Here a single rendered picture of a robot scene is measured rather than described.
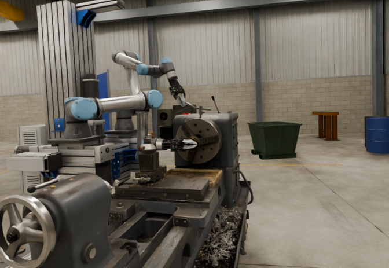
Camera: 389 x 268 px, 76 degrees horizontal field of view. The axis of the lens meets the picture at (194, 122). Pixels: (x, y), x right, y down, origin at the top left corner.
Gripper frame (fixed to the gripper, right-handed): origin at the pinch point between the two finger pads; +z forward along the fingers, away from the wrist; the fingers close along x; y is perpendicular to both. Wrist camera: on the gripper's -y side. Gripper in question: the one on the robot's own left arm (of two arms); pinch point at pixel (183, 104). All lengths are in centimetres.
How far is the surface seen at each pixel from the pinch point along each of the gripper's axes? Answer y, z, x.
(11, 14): -750, -787, -871
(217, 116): -10.2, 16.3, 18.5
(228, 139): -8.5, 34.9, 21.0
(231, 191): -9, 71, 9
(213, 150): 7.3, 37.0, 11.8
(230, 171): -8, 57, 14
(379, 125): -547, 162, 293
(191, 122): 7.3, 14.4, 3.9
